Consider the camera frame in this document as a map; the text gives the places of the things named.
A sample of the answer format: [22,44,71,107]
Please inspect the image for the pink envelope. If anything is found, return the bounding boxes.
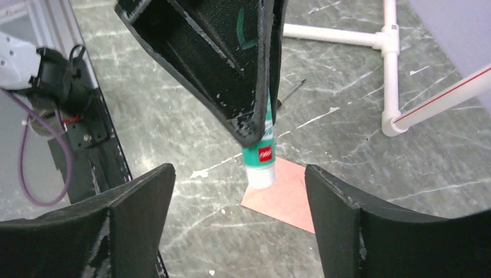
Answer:
[241,158,315,234]

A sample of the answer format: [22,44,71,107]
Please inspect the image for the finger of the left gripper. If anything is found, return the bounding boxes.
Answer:
[115,1,274,147]
[269,0,288,124]

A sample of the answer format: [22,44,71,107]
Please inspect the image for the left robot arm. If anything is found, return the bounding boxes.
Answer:
[1,1,288,148]

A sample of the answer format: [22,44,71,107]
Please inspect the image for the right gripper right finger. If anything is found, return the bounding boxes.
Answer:
[305,164,490,277]

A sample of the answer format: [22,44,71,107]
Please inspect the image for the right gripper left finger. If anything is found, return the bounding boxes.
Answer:
[1,163,175,277]

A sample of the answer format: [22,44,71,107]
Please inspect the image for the white PVC pipe frame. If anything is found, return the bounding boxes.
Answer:
[283,0,491,138]

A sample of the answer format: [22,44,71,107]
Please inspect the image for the green glue stick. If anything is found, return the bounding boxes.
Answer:
[242,99,276,189]

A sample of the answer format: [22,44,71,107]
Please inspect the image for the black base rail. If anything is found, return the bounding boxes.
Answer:
[47,88,170,278]

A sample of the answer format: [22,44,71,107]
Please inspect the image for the black yellow screwdriver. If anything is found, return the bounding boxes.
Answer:
[276,78,307,109]

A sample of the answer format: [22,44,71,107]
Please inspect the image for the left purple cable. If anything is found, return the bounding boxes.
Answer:
[0,88,74,208]

